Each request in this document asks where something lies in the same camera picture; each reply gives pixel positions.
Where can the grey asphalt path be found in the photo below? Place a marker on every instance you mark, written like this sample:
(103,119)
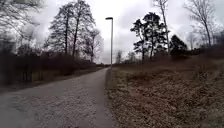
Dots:
(66,103)

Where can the dark hedge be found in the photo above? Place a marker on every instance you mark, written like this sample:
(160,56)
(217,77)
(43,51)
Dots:
(40,66)

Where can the dry grass slope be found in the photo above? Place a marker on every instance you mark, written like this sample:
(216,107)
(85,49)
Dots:
(166,96)

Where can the distant bare trees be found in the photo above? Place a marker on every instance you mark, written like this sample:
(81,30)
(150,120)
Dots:
(125,57)

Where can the grey street lamp pole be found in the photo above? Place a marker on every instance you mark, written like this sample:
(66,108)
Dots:
(111,43)

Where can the row of bare trees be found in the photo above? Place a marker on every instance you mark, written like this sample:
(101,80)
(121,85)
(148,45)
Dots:
(71,30)

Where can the bare trees on slope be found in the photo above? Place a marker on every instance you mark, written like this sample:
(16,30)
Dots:
(203,20)

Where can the group of dark pine trees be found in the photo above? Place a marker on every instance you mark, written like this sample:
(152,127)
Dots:
(151,33)

